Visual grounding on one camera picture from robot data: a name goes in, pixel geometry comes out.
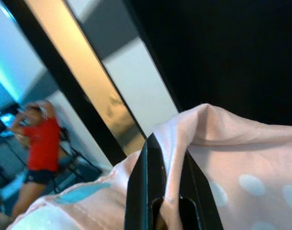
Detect black folding chair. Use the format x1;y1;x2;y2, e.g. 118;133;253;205
52;126;102;194

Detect black door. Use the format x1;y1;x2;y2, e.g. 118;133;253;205
126;0;292;127

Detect pink dotted pillow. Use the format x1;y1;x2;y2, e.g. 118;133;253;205
7;103;292;230

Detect person in red shirt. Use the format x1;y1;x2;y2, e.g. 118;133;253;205
11;99;65;218

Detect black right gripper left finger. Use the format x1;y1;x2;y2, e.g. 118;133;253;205
124;133;168;230

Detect brass coloured wall strip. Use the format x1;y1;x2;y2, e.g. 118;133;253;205
23;0;147;158

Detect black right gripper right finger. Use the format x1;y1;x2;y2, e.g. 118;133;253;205
179;152;224;230

